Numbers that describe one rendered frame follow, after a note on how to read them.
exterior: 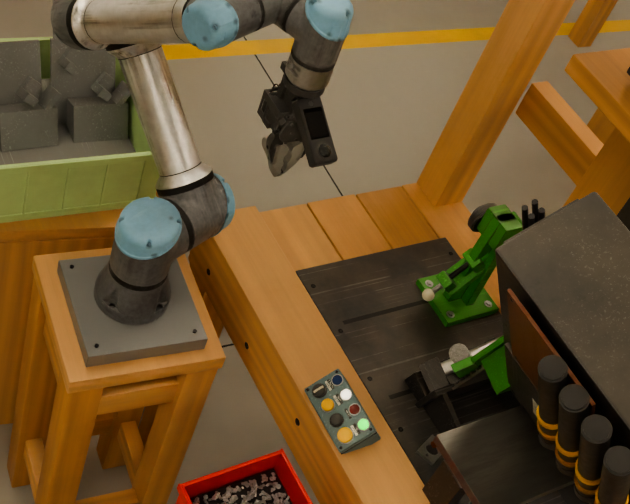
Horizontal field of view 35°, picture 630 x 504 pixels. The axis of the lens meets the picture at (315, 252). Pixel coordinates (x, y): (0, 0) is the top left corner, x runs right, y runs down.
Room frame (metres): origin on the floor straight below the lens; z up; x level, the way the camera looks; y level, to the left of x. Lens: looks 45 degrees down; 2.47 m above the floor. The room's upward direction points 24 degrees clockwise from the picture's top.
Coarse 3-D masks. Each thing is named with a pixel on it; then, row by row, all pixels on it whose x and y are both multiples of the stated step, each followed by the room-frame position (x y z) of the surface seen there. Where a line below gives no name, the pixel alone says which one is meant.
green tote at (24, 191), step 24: (48, 48) 1.83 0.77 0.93; (48, 72) 1.84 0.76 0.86; (120, 72) 1.86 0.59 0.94; (144, 144) 1.71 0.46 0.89; (0, 168) 1.39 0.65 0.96; (24, 168) 1.42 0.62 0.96; (48, 168) 1.46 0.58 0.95; (72, 168) 1.50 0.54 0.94; (96, 168) 1.53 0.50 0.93; (120, 168) 1.57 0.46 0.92; (144, 168) 1.60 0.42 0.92; (0, 192) 1.40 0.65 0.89; (24, 192) 1.43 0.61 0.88; (48, 192) 1.47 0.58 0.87; (72, 192) 1.50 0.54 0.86; (96, 192) 1.54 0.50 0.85; (120, 192) 1.58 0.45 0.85; (144, 192) 1.62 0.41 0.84; (0, 216) 1.40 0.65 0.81; (24, 216) 1.43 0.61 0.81; (48, 216) 1.47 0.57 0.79
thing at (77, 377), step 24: (48, 264) 1.30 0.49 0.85; (48, 288) 1.25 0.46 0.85; (192, 288) 1.40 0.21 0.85; (48, 312) 1.20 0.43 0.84; (72, 336) 1.16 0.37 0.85; (216, 336) 1.31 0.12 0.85; (72, 360) 1.11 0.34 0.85; (144, 360) 1.18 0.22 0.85; (168, 360) 1.20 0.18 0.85; (192, 360) 1.23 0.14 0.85; (216, 360) 1.25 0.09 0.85; (72, 384) 1.07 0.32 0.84; (96, 384) 1.10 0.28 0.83; (120, 384) 1.13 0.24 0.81
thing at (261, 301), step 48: (240, 240) 1.54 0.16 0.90; (240, 288) 1.41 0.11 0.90; (288, 288) 1.46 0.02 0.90; (240, 336) 1.38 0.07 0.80; (288, 336) 1.34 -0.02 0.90; (288, 384) 1.25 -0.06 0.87; (288, 432) 1.21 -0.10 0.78; (384, 432) 1.21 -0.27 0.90; (336, 480) 1.10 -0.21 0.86; (384, 480) 1.11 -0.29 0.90
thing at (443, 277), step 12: (516, 216) 1.69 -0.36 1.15; (468, 252) 1.63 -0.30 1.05; (456, 264) 1.64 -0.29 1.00; (468, 264) 1.62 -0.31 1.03; (480, 264) 1.61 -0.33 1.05; (444, 276) 1.59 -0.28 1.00; (456, 276) 1.61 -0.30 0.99; (468, 276) 1.61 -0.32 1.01; (480, 276) 1.62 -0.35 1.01; (444, 288) 1.57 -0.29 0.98; (456, 288) 1.59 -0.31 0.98
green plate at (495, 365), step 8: (496, 344) 1.27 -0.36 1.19; (480, 352) 1.28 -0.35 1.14; (488, 352) 1.27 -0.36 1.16; (496, 352) 1.28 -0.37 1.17; (504, 352) 1.27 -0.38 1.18; (472, 360) 1.29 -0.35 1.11; (480, 360) 1.29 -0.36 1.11; (488, 360) 1.28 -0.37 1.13; (496, 360) 1.27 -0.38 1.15; (504, 360) 1.26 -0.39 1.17; (488, 368) 1.27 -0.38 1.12; (496, 368) 1.26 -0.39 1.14; (504, 368) 1.26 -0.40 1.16; (488, 376) 1.27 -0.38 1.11; (496, 376) 1.26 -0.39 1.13; (504, 376) 1.25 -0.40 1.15; (496, 384) 1.25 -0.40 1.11; (504, 384) 1.24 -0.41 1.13; (496, 392) 1.25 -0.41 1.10
